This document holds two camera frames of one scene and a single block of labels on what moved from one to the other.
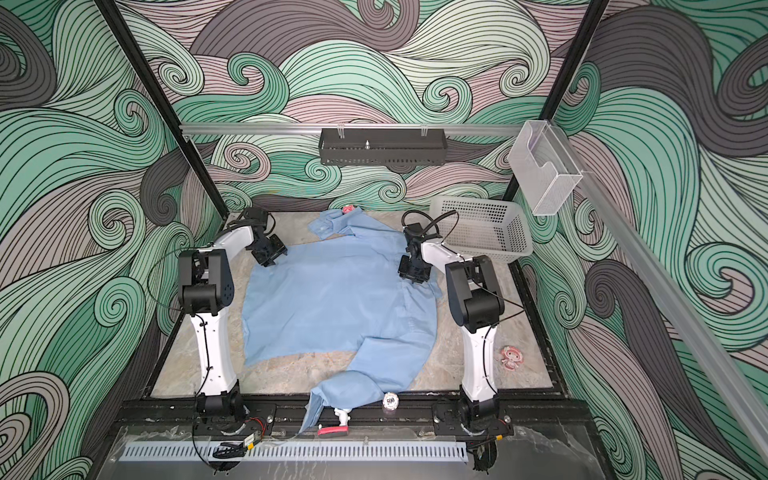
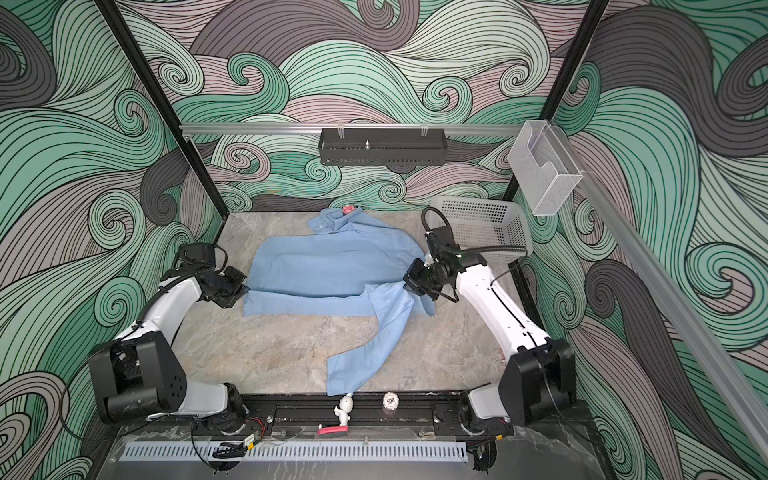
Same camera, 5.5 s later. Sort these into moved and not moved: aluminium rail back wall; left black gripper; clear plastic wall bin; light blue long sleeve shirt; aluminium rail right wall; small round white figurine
Moved: left black gripper; light blue long sleeve shirt
Not moved: aluminium rail back wall; aluminium rail right wall; small round white figurine; clear plastic wall bin
